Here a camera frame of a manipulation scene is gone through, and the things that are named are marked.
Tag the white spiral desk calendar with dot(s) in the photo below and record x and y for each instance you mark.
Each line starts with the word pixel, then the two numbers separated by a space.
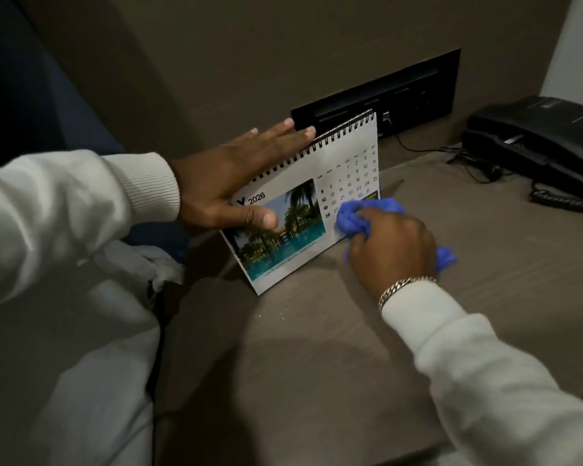
pixel 296 228

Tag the person's left middle finger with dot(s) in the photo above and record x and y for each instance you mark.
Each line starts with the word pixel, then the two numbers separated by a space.
pixel 274 132

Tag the blue cleaning cloth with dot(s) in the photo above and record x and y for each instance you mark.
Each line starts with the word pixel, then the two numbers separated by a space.
pixel 357 219

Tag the person's right fingers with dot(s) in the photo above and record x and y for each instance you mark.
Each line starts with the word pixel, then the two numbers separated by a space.
pixel 362 249

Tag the person's right forearm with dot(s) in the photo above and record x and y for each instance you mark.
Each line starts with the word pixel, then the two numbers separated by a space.
pixel 490 383

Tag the person's left thumb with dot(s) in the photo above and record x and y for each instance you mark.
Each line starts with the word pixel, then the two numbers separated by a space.
pixel 255 219

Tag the person's left hand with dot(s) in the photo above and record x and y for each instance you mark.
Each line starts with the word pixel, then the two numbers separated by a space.
pixel 209 189

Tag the black wall socket panel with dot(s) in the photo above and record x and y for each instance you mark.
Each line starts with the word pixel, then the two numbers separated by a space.
pixel 393 96

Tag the black desk telephone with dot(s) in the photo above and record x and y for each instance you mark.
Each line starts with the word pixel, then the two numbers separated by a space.
pixel 539 140

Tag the person's left forearm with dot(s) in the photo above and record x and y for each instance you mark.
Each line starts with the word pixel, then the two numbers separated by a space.
pixel 68 213

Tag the white bed linen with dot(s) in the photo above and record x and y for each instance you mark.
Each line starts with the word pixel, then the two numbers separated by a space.
pixel 68 373

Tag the person's right hand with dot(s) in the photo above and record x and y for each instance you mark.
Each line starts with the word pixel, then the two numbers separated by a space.
pixel 398 252

